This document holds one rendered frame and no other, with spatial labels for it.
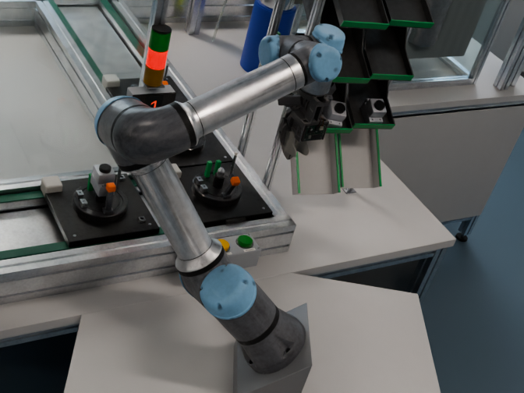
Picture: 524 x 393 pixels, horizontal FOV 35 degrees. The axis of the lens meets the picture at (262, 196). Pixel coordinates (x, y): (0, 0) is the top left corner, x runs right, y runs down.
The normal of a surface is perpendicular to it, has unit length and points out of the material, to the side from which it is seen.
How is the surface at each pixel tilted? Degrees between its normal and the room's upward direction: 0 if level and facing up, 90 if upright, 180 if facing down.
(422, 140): 90
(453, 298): 0
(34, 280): 90
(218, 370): 0
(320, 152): 45
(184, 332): 0
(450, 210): 90
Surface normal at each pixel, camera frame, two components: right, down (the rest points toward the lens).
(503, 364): 0.22, -0.78
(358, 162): 0.37, -0.11
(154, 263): 0.46, 0.61
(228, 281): -0.47, -0.63
